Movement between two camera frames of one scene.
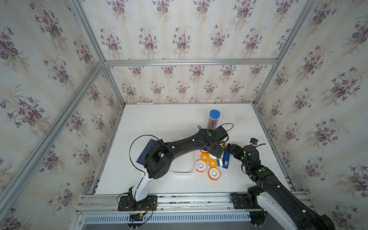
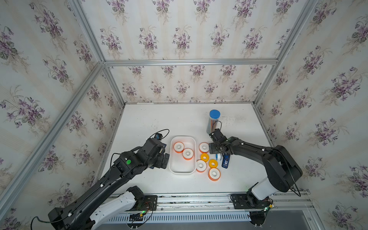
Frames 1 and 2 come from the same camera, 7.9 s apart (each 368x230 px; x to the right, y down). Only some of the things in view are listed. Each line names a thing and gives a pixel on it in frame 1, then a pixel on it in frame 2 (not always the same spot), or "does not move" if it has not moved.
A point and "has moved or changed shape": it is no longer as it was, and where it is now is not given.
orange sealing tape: (201, 166) does not move
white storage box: (186, 164) does not move
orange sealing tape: (212, 156) has moved or changed shape
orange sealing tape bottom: (214, 174) does not move
